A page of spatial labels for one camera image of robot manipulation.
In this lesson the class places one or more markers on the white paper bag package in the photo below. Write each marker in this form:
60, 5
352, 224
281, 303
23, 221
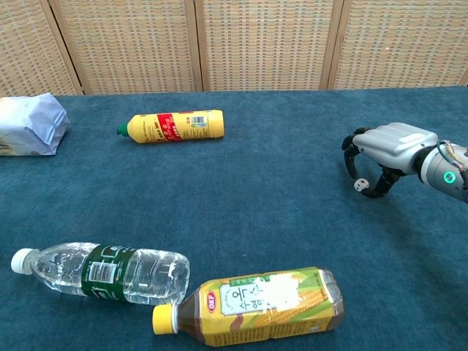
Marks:
31, 126

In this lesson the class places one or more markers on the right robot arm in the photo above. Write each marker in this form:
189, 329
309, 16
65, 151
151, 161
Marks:
444, 170

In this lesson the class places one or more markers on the blue carpet table cover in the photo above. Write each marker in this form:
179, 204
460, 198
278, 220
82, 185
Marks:
234, 219

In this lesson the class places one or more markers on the yellow bottle with green cap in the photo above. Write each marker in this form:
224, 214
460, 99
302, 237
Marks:
175, 126

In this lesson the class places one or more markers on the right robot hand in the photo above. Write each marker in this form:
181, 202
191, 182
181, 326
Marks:
391, 153

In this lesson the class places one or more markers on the clear water bottle green label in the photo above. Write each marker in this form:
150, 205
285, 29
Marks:
102, 272

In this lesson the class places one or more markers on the corn tea bottle yellow cap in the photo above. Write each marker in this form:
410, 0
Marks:
256, 307

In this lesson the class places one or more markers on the small white die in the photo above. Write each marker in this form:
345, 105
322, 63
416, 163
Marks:
360, 184

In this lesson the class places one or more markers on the woven bamboo folding screen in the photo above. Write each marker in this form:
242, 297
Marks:
234, 44

